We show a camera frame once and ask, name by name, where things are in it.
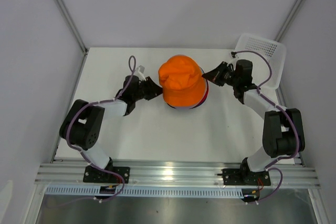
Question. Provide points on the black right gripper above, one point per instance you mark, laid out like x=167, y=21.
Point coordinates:
x=214, y=75

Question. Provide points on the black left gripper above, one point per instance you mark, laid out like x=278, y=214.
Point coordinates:
x=154, y=89

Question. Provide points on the blue bucket hat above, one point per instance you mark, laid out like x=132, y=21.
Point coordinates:
x=184, y=88

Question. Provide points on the orange bucket hat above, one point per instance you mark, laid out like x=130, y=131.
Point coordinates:
x=174, y=64

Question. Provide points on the red bucket hat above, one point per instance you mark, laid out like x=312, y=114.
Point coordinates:
x=205, y=95

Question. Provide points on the lilac bucket hat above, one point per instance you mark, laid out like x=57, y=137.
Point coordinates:
x=184, y=107

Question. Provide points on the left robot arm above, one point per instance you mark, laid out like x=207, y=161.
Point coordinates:
x=81, y=126

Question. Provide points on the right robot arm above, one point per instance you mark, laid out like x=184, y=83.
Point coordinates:
x=282, y=135

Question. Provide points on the white plastic basket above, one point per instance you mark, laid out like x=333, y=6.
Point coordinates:
x=267, y=56

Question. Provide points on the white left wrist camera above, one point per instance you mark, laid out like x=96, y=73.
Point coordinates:
x=139, y=72

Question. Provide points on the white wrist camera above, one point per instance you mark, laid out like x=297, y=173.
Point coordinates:
x=139, y=72
x=235, y=56

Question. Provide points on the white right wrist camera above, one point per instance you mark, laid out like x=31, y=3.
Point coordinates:
x=235, y=56

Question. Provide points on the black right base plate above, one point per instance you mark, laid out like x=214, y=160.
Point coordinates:
x=238, y=177

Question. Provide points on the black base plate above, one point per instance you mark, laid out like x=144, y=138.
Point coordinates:
x=93, y=175
x=238, y=177

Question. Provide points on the white slotted cable duct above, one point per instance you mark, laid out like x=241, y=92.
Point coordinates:
x=137, y=191

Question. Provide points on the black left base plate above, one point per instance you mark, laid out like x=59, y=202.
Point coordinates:
x=93, y=175

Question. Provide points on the aluminium mounting rail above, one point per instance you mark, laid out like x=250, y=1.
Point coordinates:
x=174, y=174

